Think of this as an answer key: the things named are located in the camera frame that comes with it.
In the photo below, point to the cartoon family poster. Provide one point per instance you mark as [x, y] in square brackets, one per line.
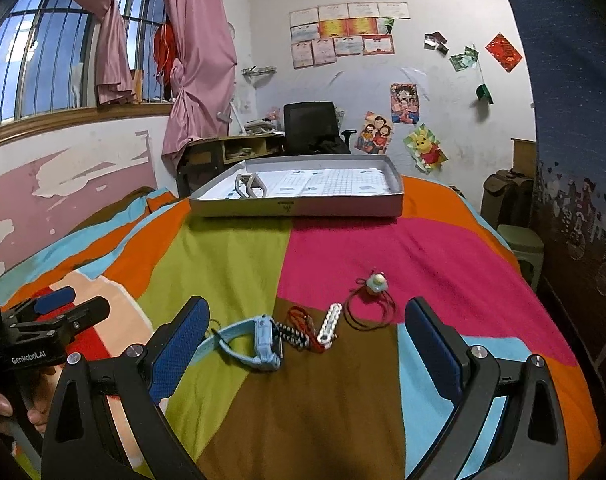
[375, 135]

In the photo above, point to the red hanging ornament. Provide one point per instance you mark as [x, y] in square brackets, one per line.
[164, 50]

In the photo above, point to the colourful patchwork blanket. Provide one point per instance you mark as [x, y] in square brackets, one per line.
[333, 260]

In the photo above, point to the green plastic stool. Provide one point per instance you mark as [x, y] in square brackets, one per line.
[520, 245]

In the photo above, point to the dark olive suitcase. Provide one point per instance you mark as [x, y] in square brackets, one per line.
[508, 195]

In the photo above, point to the barred window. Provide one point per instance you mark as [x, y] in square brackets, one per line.
[33, 60]

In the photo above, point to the group of wall certificates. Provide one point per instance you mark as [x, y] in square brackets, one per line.
[348, 25]

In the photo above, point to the grey cardboard box tray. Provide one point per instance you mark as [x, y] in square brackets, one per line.
[333, 207]

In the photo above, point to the stack of papers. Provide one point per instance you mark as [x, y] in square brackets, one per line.
[260, 126]

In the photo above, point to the light blue smartwatch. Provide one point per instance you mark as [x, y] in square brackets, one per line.
[263, 340]

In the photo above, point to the pink knotted curtain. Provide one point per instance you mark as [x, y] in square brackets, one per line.
[108, 35]
[198, 60]

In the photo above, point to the wooden desk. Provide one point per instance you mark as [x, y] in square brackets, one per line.
[203, 147]

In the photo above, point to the green wall hanger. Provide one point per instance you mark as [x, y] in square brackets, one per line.
[484, 92]

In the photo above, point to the blue printed cloth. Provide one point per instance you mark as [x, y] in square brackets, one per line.
[573, 110]

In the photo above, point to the dark wall photos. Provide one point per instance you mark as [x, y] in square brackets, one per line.
[435, 42]

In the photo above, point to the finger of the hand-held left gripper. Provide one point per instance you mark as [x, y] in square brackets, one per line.
[53, 301]
[90, 312]

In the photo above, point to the person's left hand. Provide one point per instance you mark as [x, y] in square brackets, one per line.
[39, 417]

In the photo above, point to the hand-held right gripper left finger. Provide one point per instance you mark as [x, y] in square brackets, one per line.
[178, 350]

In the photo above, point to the metal wall rack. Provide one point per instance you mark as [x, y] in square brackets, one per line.
[258, 70]

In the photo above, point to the white desk lamp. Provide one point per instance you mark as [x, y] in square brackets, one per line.
[226, 116]

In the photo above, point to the black garment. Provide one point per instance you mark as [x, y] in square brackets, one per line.
[333, 146]

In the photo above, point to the wooden window sill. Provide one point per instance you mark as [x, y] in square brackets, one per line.
[83, 117]

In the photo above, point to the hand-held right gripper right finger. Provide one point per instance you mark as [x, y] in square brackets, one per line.
[433, 350]

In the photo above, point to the green wall photos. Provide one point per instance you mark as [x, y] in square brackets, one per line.
[465, 58]

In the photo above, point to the black office chair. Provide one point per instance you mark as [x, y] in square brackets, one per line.
[308, 125]

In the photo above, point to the yellow bear poster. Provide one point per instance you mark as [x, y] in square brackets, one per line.
[428, 147]

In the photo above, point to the wooden cabinet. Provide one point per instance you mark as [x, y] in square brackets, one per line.
[524, 157]

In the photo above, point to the anime character poster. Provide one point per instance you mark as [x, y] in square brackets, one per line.
[404, 105]

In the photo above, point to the red paper square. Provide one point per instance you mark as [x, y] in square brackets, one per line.
[504, 52]

